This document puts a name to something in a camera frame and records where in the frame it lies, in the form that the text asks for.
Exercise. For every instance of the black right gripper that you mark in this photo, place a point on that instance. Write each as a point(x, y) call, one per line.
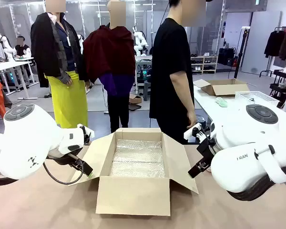
point(207, 149)

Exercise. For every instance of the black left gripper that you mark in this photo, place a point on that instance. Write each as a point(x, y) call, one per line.
point(59, 158)

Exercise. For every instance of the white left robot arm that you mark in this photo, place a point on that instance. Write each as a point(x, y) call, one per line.
point(26, 133)

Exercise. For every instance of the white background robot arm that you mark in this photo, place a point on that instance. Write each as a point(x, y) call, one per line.
point(1, 43)
point(140, 40)

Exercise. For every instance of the person right forearm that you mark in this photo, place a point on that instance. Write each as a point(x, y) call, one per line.
point(181, 93)

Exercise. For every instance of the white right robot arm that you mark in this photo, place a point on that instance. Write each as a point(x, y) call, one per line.
point(248, 133)

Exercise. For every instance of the pale green glasses case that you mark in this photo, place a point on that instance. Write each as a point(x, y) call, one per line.
point(221, 102)

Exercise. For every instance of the open shipping cardboard box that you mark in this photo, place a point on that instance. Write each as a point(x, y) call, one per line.
point(225, 87)

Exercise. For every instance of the person right hand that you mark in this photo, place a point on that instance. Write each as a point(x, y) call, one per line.
point(191, 120)

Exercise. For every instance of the clear bubble wrap sheet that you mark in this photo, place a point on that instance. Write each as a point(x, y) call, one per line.
point(138, 159)

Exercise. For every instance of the open brown cardboard box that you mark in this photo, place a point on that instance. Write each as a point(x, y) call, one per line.
point(133, 195)

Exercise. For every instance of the white side table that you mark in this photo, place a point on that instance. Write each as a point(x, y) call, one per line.
point(214, 109)

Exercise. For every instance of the mannequin black jacket yellow skirt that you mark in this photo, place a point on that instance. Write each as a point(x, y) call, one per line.
point(62, 95)

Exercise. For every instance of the small cardboard box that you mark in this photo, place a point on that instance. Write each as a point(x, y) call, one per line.
point(135, 99)

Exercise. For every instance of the white mesh basket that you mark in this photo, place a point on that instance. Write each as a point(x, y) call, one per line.
point(255, 96)

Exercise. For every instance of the grey plastic stool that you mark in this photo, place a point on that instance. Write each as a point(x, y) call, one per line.
point(147, 90)

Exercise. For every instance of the person in black top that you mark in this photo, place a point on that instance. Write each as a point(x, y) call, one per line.
point(169, 71)

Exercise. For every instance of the wooden shoe rack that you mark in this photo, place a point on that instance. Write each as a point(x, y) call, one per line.
point(205, 64)

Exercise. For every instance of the mannequin maroon shawl purple top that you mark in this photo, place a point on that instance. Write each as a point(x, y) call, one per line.
point(109, 55)

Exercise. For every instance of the black storage case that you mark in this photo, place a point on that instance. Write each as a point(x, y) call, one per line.
point(226, 56)

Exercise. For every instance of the black utility cart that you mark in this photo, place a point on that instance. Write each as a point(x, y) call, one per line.
point(280, 83)

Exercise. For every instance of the white desk with metal legs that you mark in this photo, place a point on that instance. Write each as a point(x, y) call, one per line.
point(12, 64)

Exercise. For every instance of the black light stand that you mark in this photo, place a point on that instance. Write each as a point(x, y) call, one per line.
point(241, 47)

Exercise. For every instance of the seated person black white jacket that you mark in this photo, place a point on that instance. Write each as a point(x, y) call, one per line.
point(22, 48)

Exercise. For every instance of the clothes rack with dark garments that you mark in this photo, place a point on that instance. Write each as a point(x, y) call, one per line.
point(280, 45)

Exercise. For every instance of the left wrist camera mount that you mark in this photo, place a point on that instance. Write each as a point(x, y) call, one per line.
point(87, 133)

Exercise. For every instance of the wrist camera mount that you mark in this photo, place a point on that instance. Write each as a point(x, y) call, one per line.
point(87, 133)
point(191, 132)

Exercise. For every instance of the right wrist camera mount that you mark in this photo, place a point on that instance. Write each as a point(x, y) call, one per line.
point(191, 132)

